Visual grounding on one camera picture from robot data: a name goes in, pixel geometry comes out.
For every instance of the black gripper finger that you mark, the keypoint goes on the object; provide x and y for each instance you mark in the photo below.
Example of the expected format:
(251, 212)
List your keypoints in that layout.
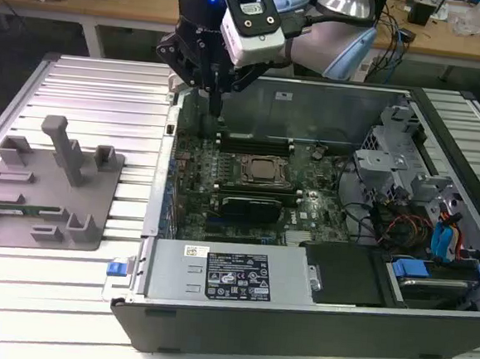
(179, 58)
(241, 82)

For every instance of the green RAM stick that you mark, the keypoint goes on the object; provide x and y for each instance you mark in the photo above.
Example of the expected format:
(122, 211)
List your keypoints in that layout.
(9, 211)

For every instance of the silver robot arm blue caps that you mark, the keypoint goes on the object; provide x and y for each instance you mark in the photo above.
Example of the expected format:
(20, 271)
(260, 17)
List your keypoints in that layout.
(317, 44)

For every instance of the black RAM slot bank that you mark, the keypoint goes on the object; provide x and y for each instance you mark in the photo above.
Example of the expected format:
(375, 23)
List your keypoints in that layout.
(255, 144)
(256, 189)

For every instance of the grey case corner latch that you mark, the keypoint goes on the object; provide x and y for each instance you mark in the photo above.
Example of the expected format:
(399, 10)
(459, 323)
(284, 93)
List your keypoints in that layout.
(176, 84)

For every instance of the white case label sticker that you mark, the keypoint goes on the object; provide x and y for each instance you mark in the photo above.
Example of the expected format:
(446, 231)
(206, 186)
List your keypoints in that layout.
(283, 95)

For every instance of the wooden desk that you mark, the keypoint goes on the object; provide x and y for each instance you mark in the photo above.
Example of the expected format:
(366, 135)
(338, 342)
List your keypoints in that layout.
(124, 8)

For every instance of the CPU socket with CPU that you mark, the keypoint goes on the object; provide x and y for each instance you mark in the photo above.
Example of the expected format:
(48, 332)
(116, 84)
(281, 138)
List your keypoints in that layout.
(263, 169)

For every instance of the coin cell battery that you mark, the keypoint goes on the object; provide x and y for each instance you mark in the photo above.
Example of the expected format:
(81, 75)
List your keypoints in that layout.
(317, 155)

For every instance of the black graphics card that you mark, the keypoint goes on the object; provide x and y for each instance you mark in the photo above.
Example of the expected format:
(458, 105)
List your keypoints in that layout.
(250, 207)

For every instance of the green motherboard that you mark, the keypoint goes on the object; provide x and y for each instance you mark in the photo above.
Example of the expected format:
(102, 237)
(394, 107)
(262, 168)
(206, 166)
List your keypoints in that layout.
(313, 193)

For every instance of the tall black box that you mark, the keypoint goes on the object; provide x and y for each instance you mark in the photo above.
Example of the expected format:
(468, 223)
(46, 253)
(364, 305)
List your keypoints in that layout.
(380, 1)

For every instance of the grey metal drive cage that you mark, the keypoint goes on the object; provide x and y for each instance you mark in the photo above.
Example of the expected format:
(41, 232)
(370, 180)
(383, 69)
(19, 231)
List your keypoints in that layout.
(386, 166)

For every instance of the silver chipset heat sink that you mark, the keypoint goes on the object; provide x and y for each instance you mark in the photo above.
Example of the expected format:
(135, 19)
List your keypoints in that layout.
(304, 238)

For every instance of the small black adapter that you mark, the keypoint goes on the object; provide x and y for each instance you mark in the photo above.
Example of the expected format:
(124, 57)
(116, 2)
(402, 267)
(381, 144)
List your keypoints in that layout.
(407, 35)

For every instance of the grey parts rack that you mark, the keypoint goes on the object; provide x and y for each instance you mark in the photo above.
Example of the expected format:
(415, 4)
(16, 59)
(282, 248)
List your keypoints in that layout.
(52, 189)

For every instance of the small black box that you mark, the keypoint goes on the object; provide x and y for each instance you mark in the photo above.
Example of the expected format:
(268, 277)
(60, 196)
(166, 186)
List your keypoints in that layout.
(421, 13)

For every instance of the grey power supply unit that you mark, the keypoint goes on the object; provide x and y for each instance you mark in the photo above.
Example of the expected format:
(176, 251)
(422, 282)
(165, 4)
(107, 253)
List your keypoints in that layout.
(174, 270)

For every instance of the black disk bay cover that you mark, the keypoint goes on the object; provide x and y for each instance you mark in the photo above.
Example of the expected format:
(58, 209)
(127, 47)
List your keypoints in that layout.
(345, 271)

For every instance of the blue case latch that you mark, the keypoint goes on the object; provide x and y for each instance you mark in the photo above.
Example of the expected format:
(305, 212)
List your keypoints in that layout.
(116, 269)

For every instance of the clear plastic bags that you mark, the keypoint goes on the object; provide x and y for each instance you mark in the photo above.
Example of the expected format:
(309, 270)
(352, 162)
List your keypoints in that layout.
(477, 19)

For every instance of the black open PC case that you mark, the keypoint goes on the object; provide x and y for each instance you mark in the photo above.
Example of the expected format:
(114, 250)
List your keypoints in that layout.
(294, 329)

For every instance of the hard disk in blue carrier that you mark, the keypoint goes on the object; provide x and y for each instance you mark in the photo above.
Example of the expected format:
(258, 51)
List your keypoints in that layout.
(431, 282)

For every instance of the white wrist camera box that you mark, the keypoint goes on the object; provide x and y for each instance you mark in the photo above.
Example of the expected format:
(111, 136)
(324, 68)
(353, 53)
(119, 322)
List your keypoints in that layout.
(259, 46)

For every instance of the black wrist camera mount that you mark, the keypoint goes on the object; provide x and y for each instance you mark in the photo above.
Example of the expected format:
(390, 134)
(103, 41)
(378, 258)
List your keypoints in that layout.
(253, 10)

